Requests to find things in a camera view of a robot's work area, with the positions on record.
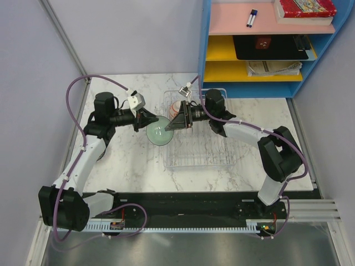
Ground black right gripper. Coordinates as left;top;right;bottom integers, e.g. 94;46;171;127
165;101;213;132

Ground orange and white bowl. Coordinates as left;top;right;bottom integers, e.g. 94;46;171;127
169;100;181;119

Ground pale green ribbed bowl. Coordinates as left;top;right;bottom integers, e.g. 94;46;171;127
146;116;174;146

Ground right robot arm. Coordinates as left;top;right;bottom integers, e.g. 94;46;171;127
165;89;304;218

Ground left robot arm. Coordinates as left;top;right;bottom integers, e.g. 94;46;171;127
38;90;158;232

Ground brown checkered blue-rimmed bowl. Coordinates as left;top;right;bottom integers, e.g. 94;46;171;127
96;148;107;162

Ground spiral bound notebook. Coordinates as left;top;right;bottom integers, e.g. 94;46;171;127
246;61;303;77

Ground blue shelf unit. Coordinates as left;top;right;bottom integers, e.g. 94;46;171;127
198;1;354;98

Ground black tablet with red box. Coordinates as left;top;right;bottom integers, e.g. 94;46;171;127
233;34;311;61

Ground black capped marker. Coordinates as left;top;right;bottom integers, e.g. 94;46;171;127
246;9;256;27

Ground blue capped marker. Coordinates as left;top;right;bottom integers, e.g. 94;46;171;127
249;10;258;28

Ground red patterned book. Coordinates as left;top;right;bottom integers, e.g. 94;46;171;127
273;0;337;26

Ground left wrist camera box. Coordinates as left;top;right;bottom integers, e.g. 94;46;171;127
126;89;145;117

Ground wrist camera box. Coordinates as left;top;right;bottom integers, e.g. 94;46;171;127
126;89;145;117
179;82;192;102

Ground white wire dish rack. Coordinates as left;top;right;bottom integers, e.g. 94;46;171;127
162;88;237;170

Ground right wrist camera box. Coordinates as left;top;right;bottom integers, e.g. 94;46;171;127
179;82;192;102

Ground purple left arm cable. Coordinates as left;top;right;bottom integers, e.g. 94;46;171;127
51;74;148;252

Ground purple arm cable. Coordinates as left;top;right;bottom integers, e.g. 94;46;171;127
191;75;308;241
51;74;148;252

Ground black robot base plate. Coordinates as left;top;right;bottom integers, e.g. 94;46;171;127
101;192;287;227

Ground white slotted cable duct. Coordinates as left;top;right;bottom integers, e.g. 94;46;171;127
82;219;275;233

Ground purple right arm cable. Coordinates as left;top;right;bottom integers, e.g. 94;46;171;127
191;75;308;241

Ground aluminium corner frame post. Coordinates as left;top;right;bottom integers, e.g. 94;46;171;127
38;0;87;75

